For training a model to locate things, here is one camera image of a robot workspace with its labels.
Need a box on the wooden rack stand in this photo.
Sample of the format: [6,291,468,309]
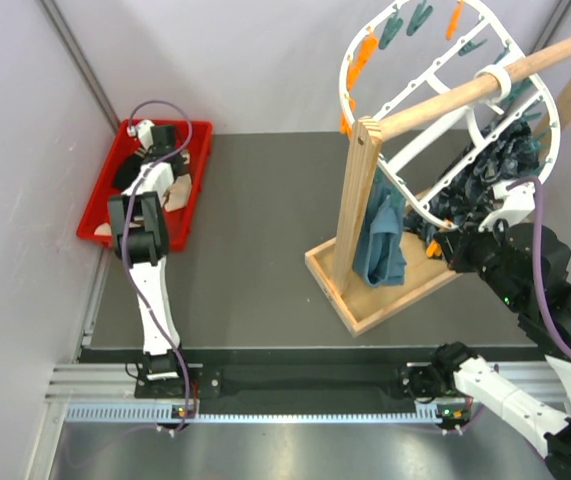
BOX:
[304,22,571,338]

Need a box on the white clip hanger frame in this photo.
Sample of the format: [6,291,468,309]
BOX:
[338,0,562,232]

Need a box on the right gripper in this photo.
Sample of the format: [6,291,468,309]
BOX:
[435,210,526,310]

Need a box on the black striped sock upper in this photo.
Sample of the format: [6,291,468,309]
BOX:
[111,154,143,192]

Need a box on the teal cloth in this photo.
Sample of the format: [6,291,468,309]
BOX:
[352,170,406,288]

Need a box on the purple cable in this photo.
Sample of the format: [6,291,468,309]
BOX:
[507,177,571,376]
[119,99,201,436]

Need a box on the orange clothespin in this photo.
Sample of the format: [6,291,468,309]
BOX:
[426,240,443,259]

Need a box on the red plastic tray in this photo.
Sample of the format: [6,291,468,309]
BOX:
[76,121,212,252]

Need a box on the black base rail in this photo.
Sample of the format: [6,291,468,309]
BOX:
[134,347,458,416]

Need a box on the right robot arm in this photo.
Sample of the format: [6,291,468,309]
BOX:
[400,220,571,479]

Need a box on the dark patterned cloth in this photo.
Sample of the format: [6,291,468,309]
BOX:
[428,120,540,225]

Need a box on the beige brown sock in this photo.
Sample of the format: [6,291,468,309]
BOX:
[93,222,112,237]
[162,151,192,212]

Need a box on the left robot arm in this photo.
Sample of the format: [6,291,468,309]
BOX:
[107,120,192,399]

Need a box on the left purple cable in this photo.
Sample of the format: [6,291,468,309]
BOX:
[119,99,201,436]

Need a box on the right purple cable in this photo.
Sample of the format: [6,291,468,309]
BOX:
[507,177,571,376]

